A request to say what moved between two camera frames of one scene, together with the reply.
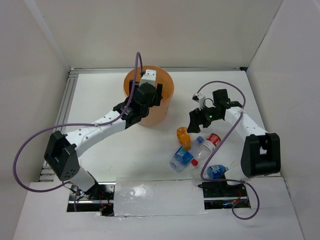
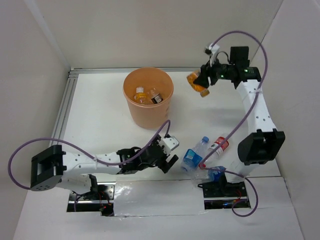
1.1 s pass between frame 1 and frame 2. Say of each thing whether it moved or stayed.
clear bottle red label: moved
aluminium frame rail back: stayed
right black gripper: moved
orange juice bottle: moved
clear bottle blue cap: moved
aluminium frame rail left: stayed
